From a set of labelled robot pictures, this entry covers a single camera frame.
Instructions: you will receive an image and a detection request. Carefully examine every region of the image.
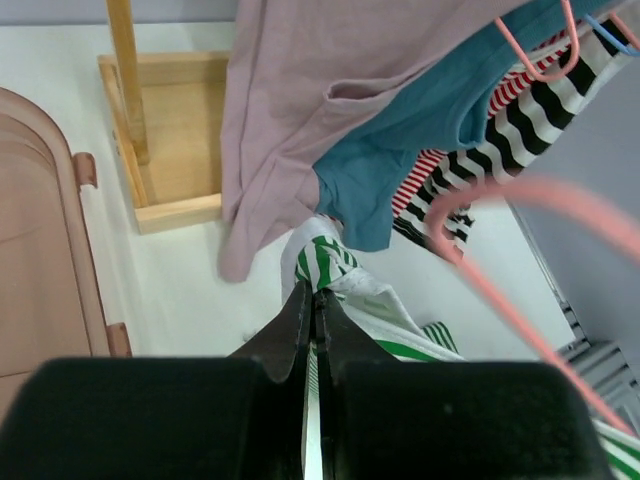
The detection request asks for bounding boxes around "red striped tank top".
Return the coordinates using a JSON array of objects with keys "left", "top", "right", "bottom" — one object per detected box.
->
[{"left": 389, "top": 29, "right": 576, "bottom": 219}]

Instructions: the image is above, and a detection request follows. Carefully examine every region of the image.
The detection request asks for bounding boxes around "pink wire hanger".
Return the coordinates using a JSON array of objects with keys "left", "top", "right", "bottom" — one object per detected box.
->
[
  {"left": 494, "top": 1, "right": 630, "bottom": 83},
  {"left": 424, "top": 177, "right": 640, "bottom": 441}
]

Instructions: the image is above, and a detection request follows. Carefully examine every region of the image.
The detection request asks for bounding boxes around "teal blue tank top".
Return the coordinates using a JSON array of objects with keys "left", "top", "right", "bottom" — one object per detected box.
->
[{"left": 313, "top": 0, "right": 616, "bottom": 254}]

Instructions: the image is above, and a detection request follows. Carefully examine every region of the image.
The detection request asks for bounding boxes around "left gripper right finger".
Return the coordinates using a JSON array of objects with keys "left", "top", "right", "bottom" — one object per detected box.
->
[{"left": 314, "top": 290, "right": 612, "bottom": 479}]

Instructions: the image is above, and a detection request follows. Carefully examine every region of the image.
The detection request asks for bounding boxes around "green striped tank top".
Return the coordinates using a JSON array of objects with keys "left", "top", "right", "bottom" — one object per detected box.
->
[{"left": 281, "top": 215, "right": 639, "bottom": 479}]

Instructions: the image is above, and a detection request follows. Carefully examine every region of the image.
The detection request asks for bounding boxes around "black white striped tank top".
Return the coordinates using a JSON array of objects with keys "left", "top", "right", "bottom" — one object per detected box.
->
[{"left": 392, "top": 31, "right": 631, "bottom": 247}]

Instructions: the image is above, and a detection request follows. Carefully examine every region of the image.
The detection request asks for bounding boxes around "wooden clothes rack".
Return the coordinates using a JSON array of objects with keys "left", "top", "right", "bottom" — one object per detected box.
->
[{"left": 98, "top": 1, "right": 229, "bottom": 234}]

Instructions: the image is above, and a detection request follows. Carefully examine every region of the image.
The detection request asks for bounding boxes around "mauve pink tank top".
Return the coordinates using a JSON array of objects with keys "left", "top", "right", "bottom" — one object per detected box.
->
[{"left": 218, "top": 1, "right": 517, "bottom": 283}]

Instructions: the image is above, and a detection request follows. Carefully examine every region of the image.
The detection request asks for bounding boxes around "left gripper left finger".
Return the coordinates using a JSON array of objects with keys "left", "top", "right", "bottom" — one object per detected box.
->
[{"left": 1, "top": 283, "right": 313, "bottom": 479}]

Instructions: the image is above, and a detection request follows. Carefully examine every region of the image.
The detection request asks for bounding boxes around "blue wire hanger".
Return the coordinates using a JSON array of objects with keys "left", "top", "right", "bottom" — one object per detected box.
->
[{"left": 584, "top": 12, "right": 639, "bottom": 58}]

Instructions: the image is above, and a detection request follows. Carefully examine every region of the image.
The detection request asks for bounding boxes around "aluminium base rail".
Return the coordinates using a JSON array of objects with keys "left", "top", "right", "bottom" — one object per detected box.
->
[{"left": 558, "top": 301, "right": 639, "bottom": 434}]

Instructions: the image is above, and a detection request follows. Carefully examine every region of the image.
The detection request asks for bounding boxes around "pink plastic basin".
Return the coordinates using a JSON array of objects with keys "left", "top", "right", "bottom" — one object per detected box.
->
[{"left": 1, "top": 89, "right": 131, "bottom": 412}]

